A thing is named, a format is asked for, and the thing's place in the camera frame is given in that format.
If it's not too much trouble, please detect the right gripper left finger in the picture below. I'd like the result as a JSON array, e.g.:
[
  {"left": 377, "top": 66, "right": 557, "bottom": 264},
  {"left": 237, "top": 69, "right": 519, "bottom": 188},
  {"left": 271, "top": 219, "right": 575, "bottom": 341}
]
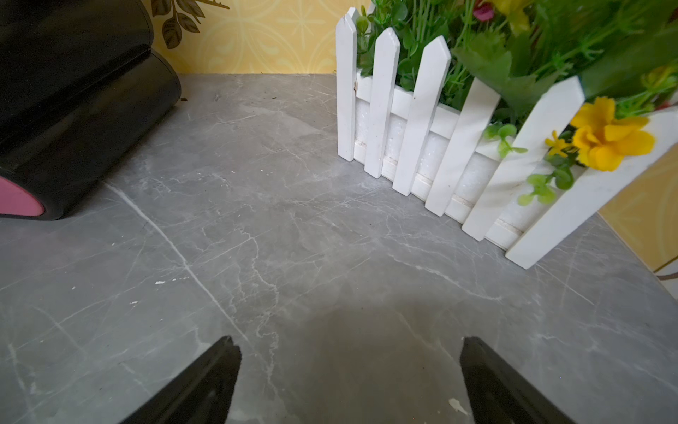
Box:
[{"left": 122, "top": 336, "right": 242, "bottom": 424}]

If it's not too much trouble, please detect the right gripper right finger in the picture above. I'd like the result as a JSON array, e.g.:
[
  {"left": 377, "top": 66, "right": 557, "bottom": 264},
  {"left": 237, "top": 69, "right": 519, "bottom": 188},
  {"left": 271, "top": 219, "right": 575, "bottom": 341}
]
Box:
[{"left": 460, "top": 337, "right": 574, "bottom": 424}]

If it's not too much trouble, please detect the flower box white fence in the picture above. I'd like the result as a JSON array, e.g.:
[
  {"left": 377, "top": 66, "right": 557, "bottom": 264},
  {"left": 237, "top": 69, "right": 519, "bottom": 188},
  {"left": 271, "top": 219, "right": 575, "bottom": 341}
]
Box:
[{"left": 335, "top": 1, "right": 677, "bottom": 269}]

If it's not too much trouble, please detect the black pink drawer cabinet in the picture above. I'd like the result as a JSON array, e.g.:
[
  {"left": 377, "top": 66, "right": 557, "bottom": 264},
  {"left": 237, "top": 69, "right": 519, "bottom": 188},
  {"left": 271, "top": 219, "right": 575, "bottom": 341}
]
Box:
[{"left": 1, "top": 1, "right": 181, "bottom": 220}]

